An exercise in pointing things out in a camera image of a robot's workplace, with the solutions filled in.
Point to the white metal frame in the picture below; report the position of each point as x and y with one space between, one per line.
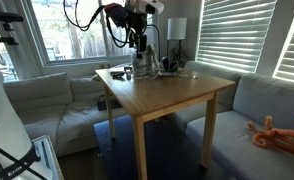
48 156

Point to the black bag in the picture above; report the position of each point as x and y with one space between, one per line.
102 105

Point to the black flat device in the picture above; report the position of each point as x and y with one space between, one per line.
117 73

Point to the blue rug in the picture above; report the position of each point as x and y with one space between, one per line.
173 150

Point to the white framed window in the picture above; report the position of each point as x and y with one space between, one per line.
73 36

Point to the orange plush toy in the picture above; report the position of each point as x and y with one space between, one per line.
280 136

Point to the grey fabric sofa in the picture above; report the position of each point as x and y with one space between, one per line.
253 126

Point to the grey striped cloth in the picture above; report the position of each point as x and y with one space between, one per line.
152 55

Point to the cream fabric sofa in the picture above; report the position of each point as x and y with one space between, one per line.
53 110

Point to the wooden table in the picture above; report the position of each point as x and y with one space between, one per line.
160 93

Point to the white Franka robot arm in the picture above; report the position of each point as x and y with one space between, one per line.
2 133

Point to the wide white window blinds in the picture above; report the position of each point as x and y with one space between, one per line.
233 33

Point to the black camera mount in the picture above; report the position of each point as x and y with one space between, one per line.
2 17

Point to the red black wrist camera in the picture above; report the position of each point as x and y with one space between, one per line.
115 13

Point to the green house plant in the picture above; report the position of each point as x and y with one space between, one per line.
179 55

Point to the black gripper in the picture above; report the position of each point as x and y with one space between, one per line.
136 23

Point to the white shade floor lamp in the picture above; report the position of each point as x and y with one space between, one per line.
177 29

